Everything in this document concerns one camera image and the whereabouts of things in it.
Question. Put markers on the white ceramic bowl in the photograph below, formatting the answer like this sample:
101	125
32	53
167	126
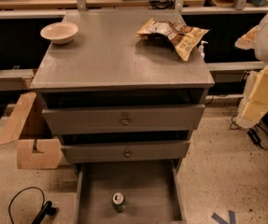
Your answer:
59	33

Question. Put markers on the grey middle drawer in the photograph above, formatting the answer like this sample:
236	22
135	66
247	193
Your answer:
136	151

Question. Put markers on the grey top drawer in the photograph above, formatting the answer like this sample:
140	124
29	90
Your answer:
129	119

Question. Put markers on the grey drawer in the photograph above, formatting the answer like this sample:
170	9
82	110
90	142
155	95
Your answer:
129	119
136	151
150	189

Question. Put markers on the notched wooden block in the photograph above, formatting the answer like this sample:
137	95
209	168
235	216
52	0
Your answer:
39	154

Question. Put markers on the white pump bottle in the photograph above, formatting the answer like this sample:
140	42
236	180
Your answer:
202	48

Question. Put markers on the grey drawer cabinet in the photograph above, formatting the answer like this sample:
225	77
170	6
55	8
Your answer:
107	65

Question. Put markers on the light wooden board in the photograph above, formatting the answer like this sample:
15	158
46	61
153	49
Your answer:
17	119

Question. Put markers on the grey bottom drawer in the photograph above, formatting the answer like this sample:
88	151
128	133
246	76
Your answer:
150	189

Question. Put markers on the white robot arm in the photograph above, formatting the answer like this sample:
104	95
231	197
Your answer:
261	41

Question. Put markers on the green soda can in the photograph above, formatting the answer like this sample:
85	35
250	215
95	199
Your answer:
118	202

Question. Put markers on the crumpled chip bag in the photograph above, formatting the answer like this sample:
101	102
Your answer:
184	38

